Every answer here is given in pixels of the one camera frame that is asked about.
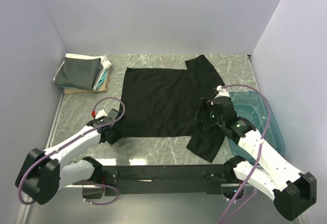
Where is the black t shirt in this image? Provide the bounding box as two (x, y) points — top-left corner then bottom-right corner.
(120, 55), (225, 163)

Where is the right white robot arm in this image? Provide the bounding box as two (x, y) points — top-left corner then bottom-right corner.
(195, 96), (317, 221)

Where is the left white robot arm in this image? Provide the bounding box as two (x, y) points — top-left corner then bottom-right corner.
(15, 109), (124, 205)

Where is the teal folded shirt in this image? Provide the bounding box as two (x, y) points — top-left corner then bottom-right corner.
(97, 70), (108, 89)

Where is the dark green folded shirt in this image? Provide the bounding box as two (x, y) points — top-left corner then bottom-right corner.
(54, 57), (102, 90)

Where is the white folded shirt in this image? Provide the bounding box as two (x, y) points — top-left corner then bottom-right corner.
(53, 53), (112, 90)

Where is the black base beam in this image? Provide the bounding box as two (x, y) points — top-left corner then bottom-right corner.
(88, 164), (240, 196)

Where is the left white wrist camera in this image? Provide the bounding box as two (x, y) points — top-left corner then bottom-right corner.
(91, 109), (108, 119)

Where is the aluminium rail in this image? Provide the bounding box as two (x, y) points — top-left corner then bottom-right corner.
(63, 165), (317, 191)

